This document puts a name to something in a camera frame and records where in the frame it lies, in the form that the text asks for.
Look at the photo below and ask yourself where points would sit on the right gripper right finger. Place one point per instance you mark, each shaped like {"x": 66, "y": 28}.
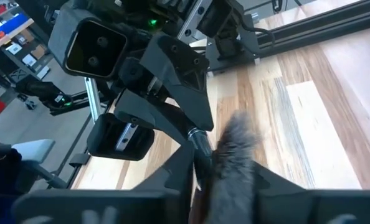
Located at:
{"x": 312, "y": 207}

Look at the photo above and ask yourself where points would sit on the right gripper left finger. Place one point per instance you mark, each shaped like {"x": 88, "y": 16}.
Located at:
{"x": 110, "y": 207}

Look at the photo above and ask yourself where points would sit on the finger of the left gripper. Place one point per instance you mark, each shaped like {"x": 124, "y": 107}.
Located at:
{"x": 147, "y": 112}
{"x": 182, "y": 77}

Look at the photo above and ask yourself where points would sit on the fan makeup brush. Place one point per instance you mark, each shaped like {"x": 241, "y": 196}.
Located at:
{"x": 231, "y": 161}

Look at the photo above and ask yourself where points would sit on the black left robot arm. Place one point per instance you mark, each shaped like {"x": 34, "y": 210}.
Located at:
{"x": 45, "y": 91}

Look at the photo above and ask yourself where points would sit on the grey chair armrest pad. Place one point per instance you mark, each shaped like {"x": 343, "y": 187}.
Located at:
{"x": 32, "y": 151}

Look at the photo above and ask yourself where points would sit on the person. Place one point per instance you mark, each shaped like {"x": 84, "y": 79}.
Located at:
{"x": 1, "y": 180}

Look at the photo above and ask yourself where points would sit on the workbench with wooden top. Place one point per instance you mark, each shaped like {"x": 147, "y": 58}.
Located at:
{"x": 17, "y": 31}

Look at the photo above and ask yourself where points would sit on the blue storage bin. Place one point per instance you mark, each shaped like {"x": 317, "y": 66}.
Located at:
{"x": 10, "y": 24}

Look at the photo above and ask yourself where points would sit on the black frame clip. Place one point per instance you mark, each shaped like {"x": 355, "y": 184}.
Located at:
{"x": 79, "y": 159}

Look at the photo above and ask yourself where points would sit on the silver aluminium post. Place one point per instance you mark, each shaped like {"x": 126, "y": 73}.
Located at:
{"x": 93, "y": 99}

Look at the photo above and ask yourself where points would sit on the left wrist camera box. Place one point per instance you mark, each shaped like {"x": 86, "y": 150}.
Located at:
{"x": 94, "y": 46}

